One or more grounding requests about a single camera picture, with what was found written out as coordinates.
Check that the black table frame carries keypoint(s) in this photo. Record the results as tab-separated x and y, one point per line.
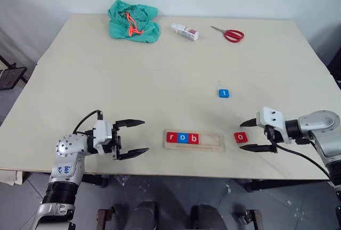
279	184

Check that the red letter tile o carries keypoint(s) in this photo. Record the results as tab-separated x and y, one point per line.
241	137

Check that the wooden letter tray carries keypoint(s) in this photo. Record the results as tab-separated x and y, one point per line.
210	139

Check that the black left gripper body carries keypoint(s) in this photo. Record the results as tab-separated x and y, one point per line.
116	142

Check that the white spray bottle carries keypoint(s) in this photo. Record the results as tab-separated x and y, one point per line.
186	31

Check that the rusty metal bracket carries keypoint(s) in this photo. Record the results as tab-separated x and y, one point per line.
257	219
102	219

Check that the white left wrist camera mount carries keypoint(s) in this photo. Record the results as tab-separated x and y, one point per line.
102	134

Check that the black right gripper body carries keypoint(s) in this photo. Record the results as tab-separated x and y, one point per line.
274	135

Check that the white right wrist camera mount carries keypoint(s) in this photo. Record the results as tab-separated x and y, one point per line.
271	119

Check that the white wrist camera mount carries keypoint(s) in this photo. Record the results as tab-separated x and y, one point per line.
271	119
102	134

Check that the blue letter tile o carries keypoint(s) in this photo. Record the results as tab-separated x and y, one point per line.
182	138

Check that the red letter tile r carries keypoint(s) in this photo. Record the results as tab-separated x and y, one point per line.
172	137

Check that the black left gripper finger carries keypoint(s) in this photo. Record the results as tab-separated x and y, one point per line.
131	154
130	122

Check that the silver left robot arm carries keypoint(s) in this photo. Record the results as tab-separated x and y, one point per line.
66	147

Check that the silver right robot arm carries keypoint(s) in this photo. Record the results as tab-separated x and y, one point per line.
322	121

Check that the crumpled green cloth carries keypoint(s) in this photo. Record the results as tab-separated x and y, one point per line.
147	30

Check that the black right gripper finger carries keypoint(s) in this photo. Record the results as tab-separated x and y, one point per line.
250	123
258	148

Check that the dark rounded shape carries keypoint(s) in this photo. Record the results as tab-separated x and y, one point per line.
210	218
145	215

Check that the blue letter tile t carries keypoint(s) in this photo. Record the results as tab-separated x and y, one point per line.
224	93

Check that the black metal mesh stand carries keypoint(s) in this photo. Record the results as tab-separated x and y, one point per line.
10	78

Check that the dark object beside table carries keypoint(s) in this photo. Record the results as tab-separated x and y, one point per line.
336	66

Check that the red letter tile b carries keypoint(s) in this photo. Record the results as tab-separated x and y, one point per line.
193	138

